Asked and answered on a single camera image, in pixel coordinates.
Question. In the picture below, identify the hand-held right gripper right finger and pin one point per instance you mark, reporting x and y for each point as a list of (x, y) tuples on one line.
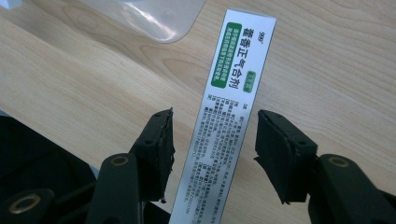
[(280, 155)]

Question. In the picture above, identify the green and white medicine box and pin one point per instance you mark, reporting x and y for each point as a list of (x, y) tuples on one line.
[(227, 109)]

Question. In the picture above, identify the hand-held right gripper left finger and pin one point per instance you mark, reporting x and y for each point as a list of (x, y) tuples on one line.
[(154, 155)]

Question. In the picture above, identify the clear plastic storage box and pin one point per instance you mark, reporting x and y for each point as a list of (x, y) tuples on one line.
[(149, 18)]

